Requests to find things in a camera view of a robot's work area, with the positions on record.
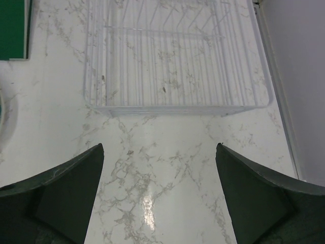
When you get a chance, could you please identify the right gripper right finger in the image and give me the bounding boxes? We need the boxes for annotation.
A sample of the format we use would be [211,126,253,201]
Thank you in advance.
[215,143,324,243]

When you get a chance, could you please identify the green board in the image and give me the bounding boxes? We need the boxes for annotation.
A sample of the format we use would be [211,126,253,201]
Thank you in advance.
[0,0,33,61]

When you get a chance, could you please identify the red and teal floral plate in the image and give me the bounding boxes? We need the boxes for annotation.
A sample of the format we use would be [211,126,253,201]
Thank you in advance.
[1,87,6,138]

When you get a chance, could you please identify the clear dish rack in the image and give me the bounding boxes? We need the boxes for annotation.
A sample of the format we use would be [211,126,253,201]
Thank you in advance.
[83,1,273,116]

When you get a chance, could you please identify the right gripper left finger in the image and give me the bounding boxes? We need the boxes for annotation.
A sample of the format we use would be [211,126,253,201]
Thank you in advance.
[1,144,104,243]

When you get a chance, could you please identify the right aluminium frame post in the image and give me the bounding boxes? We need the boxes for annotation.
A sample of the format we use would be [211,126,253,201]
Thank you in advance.
[253,1,304,180]

